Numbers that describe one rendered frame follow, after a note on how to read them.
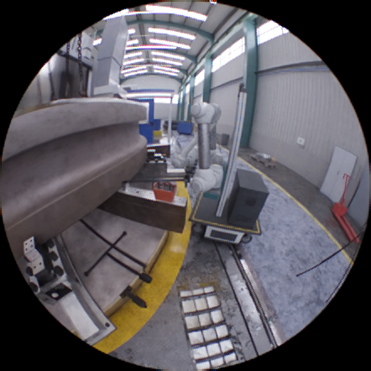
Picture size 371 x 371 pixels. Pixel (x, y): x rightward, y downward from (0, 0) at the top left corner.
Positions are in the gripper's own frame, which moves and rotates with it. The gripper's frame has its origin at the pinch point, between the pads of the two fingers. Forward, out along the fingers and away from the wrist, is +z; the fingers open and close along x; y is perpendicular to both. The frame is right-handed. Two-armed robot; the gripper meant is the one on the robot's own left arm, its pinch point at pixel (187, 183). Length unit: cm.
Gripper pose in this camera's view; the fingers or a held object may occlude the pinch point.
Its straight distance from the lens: 155.4
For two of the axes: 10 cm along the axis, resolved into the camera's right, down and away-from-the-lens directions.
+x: -2.8, 4.5, -8.5
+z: -0.8, 8.7, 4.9
